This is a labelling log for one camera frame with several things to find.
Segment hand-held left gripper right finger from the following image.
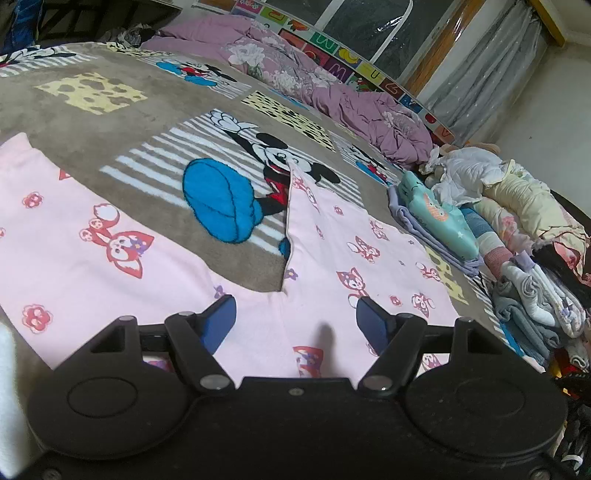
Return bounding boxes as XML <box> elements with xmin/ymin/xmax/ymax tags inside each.
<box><xmin>356</xmin><ymin>296</ymin><xmax>498</xmax><ymax>400</ymax></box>

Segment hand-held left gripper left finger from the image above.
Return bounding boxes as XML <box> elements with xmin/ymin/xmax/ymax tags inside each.
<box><xmin>54</xmin><ymin>294</ymin><xmax>238</xmax><ymax>396</ymax></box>

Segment pink fox print pants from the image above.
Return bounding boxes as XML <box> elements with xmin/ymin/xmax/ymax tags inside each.
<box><xmin>0</xmin><ymin>133</ymin><xmax>468</xmax><ymax>385</ymax></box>

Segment blue grey folded clothes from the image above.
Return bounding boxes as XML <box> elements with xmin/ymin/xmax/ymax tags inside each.
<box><xmin>490</xmin><ymin>276</ymin><xmax>571</xmax><ymax>367</ymax></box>

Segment grey crumpled clothes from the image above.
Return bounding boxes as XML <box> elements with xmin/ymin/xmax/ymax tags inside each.
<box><xmin>105</xmin><ymin>24</ymin><xmax>160</xmax><ymax>51</ymax></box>

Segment lavender folded cloth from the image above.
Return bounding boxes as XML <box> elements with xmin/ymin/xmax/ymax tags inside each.
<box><xmin>387</xmin><ymin>185</ymin><xmax>486</xmax><ymax>278</ymax></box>

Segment teal cartoon pillow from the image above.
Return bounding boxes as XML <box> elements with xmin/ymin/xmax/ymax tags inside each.
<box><xmin>399</xmin><ymin>171</ymin><xmax>481</xmax><ymax>265</ymax></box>

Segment pink patterned rolled cloth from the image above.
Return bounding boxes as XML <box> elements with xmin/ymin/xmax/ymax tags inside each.
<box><xmin>479</xmin><ymin>233</ymin><xmax>515</xmax><ymax>280</ymax></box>

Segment white and grey folded garment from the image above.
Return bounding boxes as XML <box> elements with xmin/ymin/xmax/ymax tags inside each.
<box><xmin>501</xmin><ymin>253</ymin><xmax>589</xmax><ymax>340</ymax></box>

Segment white crumpled garment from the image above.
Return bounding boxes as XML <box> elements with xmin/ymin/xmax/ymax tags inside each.
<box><xmin>424</xmin><ymin>147</ymin><xmax>505</xmax><ymax>209</ymax></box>

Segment black cloth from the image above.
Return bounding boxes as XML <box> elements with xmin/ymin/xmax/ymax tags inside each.
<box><xmin>530</xmin><ymin>240</ymin><xmax>589</xmax><ymax>289</ymax></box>

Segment cartoon mouse printed blanket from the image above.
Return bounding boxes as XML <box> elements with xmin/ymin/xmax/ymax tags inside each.
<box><xmin>0</xmin><ymin>41</ymin><xmax>504</xmax><ymax>370</ymax></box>

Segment purple floral quilt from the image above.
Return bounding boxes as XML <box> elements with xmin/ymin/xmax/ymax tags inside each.
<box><xmin>140</xmin><ymin>17</ymin><xmax>435</xmax><ymax>169</ymax></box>

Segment colourful dark clutter pile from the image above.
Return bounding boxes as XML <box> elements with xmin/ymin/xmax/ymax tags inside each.
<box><xmin>547</xmin><ymin>353</ymin><xmax>591</xmax><ymax>478</ymax></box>

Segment white fluffy cloth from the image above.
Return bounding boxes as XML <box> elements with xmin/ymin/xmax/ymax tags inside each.
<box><xmin>0</xmin><ymin>318</ymin><xmax>37</xmax><ymax>479</ymax></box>

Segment colourful alphabet foam panel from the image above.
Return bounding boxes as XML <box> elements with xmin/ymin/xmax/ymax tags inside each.
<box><xmin>193</xmin><ymin>0</ymin><xmax>457</xmax><ymax>140</ymax></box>

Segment grey sheer curtain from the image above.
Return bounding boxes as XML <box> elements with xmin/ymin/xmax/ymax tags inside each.
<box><xmin>427</xmin><ymin>0</ymin><xmax>551</xmax><ymax>141</ymax></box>

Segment dark furniture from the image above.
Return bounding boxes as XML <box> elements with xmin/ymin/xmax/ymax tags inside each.
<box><xmin>0</xmin><ymin>0</ymin><xmax>188</xmax><ymax>52</ymax></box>

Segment yellow wooden beam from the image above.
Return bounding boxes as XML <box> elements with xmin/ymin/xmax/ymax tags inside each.
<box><xmin>530</xmin><ymin>0</ymin><xmax>580</xmax><ymax>48</ymax></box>

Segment window with white frame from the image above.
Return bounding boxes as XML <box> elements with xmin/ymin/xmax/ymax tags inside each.
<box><xmin>261</xmin><ymin>0</ymin><xmax>467</xmax><ymax>77</ymax></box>

